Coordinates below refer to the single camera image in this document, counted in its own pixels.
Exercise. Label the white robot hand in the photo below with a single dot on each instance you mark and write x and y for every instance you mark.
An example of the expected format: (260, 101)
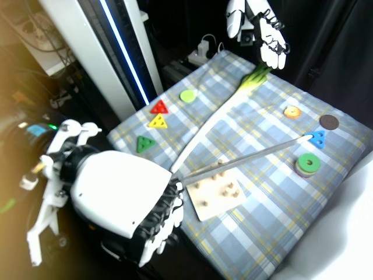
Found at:
(116, 192)
(271, 49)

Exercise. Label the green leek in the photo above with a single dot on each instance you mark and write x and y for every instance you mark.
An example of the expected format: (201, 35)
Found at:
(209, 125)

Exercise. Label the large steel kitchen knife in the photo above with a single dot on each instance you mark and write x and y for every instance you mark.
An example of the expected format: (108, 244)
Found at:
(247, 157)

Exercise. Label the wooden peg board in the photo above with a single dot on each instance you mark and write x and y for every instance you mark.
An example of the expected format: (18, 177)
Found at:
(215, 204)

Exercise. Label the green triangle block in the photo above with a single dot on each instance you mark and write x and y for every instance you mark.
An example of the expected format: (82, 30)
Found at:
(144, 145)

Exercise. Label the black curtain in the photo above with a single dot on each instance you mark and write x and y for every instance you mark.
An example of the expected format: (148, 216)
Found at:
(326, 43)

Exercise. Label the white plug adapter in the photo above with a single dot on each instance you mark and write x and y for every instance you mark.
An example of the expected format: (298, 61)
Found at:
(205, 46)

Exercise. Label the swirl butter cookie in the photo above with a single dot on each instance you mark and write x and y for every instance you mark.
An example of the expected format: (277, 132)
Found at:
(292, 112)

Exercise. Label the grey power strip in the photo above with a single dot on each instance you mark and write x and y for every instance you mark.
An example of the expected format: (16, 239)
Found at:
(198, 58)

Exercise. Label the yellow triangle block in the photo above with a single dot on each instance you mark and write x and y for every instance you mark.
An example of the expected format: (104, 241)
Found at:
(158, 122)

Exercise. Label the brown chocolate cookie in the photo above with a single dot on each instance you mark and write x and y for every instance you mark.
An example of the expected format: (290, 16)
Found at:
(329, 121)

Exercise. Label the red triangle block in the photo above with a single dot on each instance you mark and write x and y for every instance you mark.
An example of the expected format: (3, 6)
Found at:
(158, 108)

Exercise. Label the green sandwich cookie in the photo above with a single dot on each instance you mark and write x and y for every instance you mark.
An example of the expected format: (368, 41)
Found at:
(187, 96)

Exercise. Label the blue triangle block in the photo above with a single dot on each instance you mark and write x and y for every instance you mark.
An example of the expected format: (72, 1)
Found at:
(317, 140)

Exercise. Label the white column with blue strip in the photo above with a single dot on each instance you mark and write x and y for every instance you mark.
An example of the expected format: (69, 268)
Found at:
(87, 58)

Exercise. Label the blue plaid cloth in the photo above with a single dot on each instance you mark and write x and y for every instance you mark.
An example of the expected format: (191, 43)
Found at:
(277, 210)

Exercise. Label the white rounded furniture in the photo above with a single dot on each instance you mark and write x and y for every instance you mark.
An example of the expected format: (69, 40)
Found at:
(335, 233)

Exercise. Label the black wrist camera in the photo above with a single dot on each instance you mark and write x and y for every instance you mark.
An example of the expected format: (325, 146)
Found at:
(247, 38)

